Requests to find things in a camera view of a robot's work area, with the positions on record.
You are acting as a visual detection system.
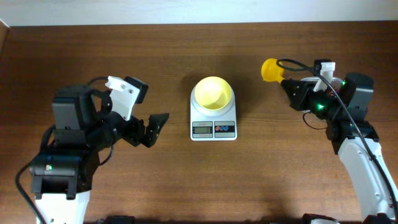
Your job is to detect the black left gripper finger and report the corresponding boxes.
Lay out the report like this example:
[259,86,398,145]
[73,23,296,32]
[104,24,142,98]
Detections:
[148,113,170,137]
[139,124,160,148]

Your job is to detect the yellow plastic measuring scoop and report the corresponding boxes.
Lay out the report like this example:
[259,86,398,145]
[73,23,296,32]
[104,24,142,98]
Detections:
[261,58,284,83]

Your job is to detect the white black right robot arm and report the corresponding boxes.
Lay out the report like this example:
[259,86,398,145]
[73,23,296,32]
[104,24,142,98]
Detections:
[281,72,397,223]

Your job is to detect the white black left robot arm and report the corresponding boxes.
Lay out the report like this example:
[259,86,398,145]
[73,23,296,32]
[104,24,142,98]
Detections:
[15,85,169,223]

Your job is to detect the white digital kitchen scale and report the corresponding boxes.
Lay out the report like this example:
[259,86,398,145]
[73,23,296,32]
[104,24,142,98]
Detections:
[190,85,238,141]

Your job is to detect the yellow plastic bowl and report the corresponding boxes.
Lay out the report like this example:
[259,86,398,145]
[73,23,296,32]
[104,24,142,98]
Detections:
[194,77,232,110]

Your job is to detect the clear plastic container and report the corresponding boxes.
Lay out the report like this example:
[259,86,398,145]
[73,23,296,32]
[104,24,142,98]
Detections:
[302,77,343,92]

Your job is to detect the red beans in container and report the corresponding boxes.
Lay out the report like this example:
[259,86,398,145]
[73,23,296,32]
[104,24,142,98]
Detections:
[325,86,340,98]

